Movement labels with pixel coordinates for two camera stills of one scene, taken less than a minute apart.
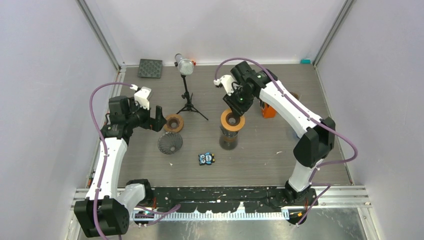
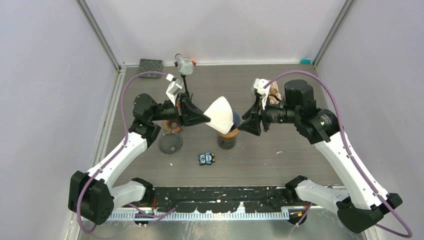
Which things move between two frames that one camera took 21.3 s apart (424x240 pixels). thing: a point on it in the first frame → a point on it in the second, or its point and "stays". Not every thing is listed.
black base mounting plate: x=185 y=199 stays
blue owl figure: x=206 y=158 stays
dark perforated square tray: x=150 y=68 stays
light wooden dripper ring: x=230 y=127 → x=231 y=134
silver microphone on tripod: x=186 y=67 stays
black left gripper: x=151 y=123 → x=187 y=113
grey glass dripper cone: x=170 y=143 stays
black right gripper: x=238 y=110 → x=256 y=113
